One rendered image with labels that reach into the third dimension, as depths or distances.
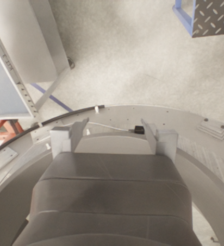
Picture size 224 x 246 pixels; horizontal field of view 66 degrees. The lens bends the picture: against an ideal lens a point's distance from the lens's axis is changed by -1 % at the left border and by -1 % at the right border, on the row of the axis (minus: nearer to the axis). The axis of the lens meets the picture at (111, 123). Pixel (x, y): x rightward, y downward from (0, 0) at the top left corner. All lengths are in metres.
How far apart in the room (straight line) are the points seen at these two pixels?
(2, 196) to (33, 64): 0.81
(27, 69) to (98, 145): 0.75
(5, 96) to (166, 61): 1.05
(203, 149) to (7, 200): 0.77
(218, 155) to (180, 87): 0.84
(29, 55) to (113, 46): 0.57
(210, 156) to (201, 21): 0.47
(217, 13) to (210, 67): 0.78
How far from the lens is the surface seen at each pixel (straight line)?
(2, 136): 2.05
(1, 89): 0.97
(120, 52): 1.37
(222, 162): 0.74
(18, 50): 1.28
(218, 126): 0.82
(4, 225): 0.85
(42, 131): 0.98
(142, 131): 0.79
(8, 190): 0.79
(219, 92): 1.61
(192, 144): 0.77
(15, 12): 1.20
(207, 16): 0.72
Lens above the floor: 1.29
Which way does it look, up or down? 48 degrees down
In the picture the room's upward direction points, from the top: 167 degrees counter-clockwise
